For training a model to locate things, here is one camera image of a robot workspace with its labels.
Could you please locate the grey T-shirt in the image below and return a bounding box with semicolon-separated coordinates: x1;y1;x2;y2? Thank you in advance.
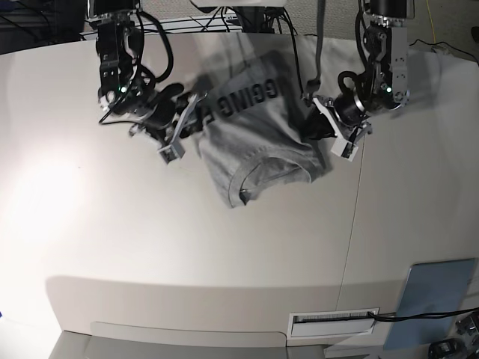
196;51;327;209

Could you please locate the black cable bundle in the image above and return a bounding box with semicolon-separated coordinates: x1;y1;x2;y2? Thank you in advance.
186;0;300;37

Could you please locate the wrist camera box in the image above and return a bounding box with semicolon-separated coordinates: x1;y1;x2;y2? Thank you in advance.
331;137;359;162
158;143;185;164

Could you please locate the white cable grommet slot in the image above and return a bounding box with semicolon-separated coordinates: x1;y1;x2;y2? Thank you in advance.
287;308;379;340

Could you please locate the yellow cable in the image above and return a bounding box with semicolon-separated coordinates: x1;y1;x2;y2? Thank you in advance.
426;0;439;42

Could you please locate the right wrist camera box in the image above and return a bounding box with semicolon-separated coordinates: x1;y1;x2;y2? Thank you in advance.
158;143;185;164

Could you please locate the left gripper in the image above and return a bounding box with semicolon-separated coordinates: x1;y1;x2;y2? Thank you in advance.
301;91;373;144

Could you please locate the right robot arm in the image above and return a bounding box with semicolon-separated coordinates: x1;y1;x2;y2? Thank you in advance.
87;1;204;151

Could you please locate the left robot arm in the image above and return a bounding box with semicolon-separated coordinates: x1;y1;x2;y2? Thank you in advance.
300;1;415;142

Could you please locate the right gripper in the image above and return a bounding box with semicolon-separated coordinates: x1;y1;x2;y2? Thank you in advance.
129;84;207;148

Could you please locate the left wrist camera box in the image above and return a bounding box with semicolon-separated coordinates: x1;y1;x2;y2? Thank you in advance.
331;137;359;162

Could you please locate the blue mat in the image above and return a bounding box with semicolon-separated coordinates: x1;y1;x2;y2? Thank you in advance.
383;258;476;351

